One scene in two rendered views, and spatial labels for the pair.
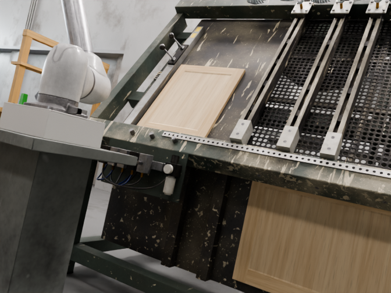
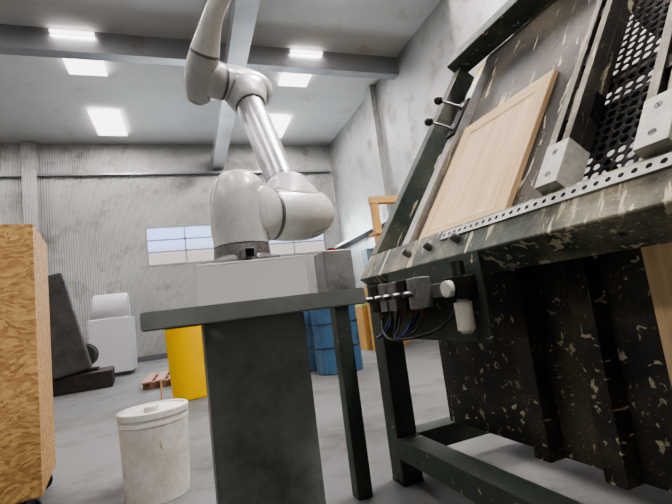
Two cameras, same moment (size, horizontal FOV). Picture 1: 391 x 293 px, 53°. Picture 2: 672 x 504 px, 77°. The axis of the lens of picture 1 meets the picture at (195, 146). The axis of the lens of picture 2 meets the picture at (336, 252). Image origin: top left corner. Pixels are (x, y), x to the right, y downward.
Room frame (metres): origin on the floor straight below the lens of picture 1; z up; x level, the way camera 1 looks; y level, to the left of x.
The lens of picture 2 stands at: (0.77, -0.38, 0.71)
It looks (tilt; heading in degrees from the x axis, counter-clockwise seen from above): 7 degrees up; 38
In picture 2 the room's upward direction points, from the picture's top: 7 degrees counter-clockwise
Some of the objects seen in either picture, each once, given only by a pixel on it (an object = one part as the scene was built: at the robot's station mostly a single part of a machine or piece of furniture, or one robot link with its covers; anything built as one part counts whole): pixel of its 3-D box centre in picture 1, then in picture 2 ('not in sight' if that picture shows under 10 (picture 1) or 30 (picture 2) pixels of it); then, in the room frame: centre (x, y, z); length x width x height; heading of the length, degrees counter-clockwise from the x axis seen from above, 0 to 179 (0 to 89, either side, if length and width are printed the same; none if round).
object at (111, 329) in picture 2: not in sight; (113, 334); (4.28, 7.79, 0.73); 0.74 x 0.66 x 1.47; 57
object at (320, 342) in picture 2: not in sight; (323, 333); (4.61, 3.01, 0.42); 1.08 x 0.66 x 0.83; 58
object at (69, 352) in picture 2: not in sight; (75, 331); (3.25, 6.63, 0.84); 1.02 x 1.00 x 1.67; 148
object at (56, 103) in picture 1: (60, 106); (243, 255); (1.52, 0.55, 0.88); 0.22 x 0.18 x 0.06; 59
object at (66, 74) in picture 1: (66, 72); (241, 209); (1.54, 0.56, 1.02); 0.18 x 0.16 x 0.22; 167
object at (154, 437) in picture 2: not in sight; (155, 437); (1.76, 1.57, 0.24); 0.32 x 0.30 x 0.47; 58
